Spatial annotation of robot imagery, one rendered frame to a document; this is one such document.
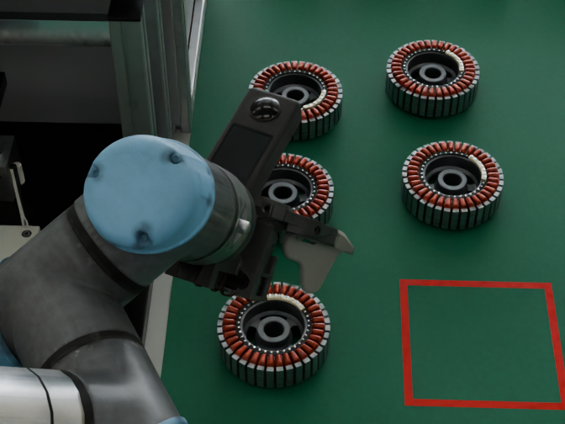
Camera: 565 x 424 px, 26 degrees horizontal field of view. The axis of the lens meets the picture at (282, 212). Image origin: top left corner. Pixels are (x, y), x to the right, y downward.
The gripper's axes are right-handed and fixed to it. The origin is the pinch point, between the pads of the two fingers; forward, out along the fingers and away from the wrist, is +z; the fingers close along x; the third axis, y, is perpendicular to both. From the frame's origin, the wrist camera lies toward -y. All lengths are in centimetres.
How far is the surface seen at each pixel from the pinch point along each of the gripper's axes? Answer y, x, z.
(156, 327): 13.9, -11.8, 12.6
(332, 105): -15.8, -6.1, 31.5
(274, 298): 7.2, -1.0, 12.8
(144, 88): -8.2, -17.0, 2.0
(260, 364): 13.6, 0.8, 8.0
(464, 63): -26.2, 6.1, 39.3
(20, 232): 9.1, -29.5, 12.4
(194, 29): -21, -27, 37
